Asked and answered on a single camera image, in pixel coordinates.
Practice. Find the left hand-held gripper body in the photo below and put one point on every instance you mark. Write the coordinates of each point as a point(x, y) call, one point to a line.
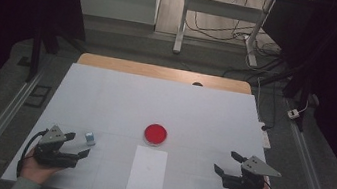
point(49, 154)

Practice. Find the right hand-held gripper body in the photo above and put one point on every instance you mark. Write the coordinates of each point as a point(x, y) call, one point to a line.
point(244, 181)

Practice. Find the light blue stamp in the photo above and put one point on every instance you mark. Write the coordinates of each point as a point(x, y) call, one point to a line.
point(89, 138)

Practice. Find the white paper sheet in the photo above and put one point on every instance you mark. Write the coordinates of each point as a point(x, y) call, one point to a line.
point(146, 172)

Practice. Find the round red ink pad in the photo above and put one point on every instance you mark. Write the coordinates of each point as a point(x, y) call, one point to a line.
point(155, 133)

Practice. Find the person's left hand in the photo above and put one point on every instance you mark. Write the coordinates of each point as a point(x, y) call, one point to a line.
point(35, 170)

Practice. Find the white power strip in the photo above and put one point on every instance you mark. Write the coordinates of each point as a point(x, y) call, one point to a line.
point(266, 139)

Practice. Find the small white adapter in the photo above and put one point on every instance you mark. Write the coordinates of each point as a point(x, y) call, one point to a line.
point(293, 113)

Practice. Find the large white table cover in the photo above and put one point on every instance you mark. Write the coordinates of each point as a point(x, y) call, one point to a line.
point(154, 106)

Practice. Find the black stand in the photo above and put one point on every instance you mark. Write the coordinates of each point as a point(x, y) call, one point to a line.
point(36, 54)
point(298, 90)

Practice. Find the white-legged desk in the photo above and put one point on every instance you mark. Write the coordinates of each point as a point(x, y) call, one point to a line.
point(223, 10)

